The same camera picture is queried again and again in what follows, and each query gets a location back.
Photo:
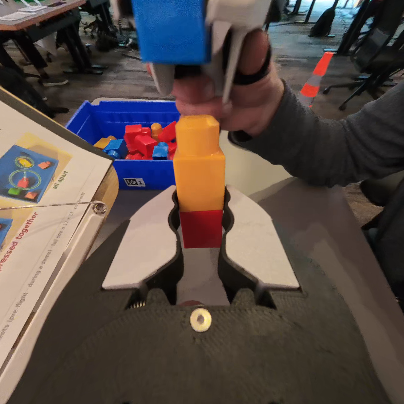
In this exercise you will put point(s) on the black office chair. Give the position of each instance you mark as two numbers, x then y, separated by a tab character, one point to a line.
369	79

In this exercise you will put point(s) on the printed instruction sheet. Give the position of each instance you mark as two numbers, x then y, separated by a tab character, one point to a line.
85	176

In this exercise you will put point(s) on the wooden table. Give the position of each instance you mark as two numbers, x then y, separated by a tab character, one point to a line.
31	19

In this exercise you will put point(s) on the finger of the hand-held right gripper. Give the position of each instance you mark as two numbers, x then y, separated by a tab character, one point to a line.
240	12
162	79

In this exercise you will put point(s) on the blue-topped block tower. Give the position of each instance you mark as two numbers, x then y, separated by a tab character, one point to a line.
198	176

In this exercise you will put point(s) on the person's torso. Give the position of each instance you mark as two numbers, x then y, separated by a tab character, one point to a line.
391	246

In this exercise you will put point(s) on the person's right forearm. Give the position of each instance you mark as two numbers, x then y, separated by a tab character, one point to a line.
315	148

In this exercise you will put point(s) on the pile of toy blocks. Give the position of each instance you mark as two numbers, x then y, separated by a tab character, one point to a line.
142	142

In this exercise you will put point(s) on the orange traffic cone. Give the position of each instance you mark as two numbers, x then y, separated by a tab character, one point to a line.
314	85

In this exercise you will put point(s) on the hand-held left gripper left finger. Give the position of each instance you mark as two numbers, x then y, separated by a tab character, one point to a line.
145	252

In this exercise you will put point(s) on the grey desk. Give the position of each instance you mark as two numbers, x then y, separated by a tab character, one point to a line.
315	221

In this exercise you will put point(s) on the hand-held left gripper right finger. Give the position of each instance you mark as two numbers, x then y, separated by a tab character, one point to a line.
258	252

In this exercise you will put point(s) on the black backpack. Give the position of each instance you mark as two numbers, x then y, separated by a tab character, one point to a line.
323	23

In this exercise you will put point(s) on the blue toy block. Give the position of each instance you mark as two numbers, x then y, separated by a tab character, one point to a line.
170	31

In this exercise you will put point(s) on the blue bin of blocks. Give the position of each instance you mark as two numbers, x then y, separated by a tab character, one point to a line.
148	176

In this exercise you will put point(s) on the person's right hand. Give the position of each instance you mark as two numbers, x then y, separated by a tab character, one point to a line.
252	104

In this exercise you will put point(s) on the instruction sheet on stand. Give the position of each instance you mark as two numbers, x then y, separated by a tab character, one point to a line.
112	186

